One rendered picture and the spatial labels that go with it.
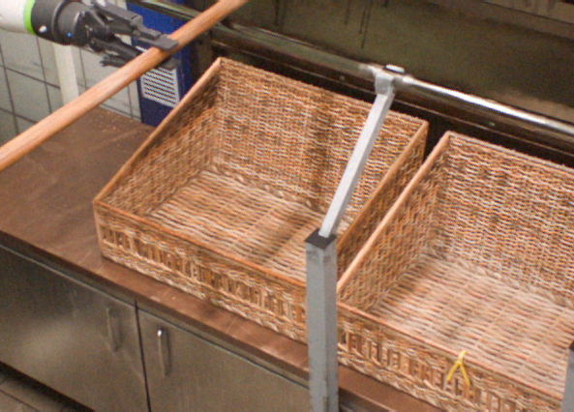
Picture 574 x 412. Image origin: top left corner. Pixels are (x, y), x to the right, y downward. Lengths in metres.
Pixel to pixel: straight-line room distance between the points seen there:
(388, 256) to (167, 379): 0.59
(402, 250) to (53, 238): 0.79
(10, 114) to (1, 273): 0.76
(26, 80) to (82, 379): 0.91
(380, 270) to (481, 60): 0.46
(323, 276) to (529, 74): 0.62
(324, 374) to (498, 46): 0.73
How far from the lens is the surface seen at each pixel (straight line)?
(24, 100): 3.48
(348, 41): 2.59
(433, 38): 2.50
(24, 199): 2.89
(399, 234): 2.46
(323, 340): 2.19
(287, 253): 2.62
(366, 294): 2.42
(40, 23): 2.27
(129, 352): 2.74
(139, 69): 2.09
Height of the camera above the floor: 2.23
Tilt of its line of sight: 37 degrees down
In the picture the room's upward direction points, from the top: 3 degrees counter-clockwise
